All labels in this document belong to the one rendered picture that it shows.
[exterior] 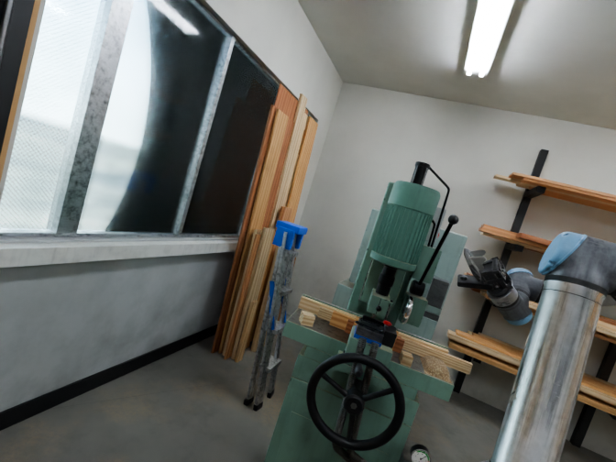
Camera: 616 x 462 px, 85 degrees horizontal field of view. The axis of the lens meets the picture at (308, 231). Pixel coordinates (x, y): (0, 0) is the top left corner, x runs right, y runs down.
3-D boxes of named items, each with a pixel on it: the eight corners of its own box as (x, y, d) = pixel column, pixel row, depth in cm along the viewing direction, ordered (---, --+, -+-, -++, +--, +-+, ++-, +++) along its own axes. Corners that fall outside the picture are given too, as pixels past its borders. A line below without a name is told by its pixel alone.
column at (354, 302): (337, 333, 152) (388, 180, 146) (343, 319, 174) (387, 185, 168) (386, 351, 148) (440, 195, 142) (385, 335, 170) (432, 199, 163)
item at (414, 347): (316, 316, 135) (319, 307, 134) (317, 315, 137) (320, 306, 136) (468, 375, 123) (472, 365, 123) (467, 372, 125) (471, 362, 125)
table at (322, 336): (272, 344, 112) (278, 327, 112) (294, 318, 142) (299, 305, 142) (456, 419, 101) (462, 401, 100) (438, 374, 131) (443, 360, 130)
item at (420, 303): (398, 320, 144) (406, 293, 143) (397, 315, 150) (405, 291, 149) (420, 328, 142) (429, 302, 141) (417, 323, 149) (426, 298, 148)
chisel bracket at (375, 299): (365, 315, 127) (372, 294, 126) (366, 306, 140) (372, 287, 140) (384, 323, 125) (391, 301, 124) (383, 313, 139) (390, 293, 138)
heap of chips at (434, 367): (424, 373, 112) (428, 363, 112) (419, 357, 126) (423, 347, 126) (452, 383, 111) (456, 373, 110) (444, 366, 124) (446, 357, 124)
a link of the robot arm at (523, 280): (533, 286, 135) (530, 311, 128) (502, 276, 139) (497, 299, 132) (544, 272, 128) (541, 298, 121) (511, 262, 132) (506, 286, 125)
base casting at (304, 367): (290, 376, 121) (297, 353, 121) (318, 327, 178) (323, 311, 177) (412, 428, 113) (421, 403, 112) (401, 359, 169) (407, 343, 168)
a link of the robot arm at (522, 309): (509, 307, 132) (505, 328, 127) (493, 287, 129) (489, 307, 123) (535, 306, 125) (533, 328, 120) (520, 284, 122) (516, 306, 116)
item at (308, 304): (297, 307, 138) (301, 296, 138) (299, 306, 140) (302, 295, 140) (444, 363, 127) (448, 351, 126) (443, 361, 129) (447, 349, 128)
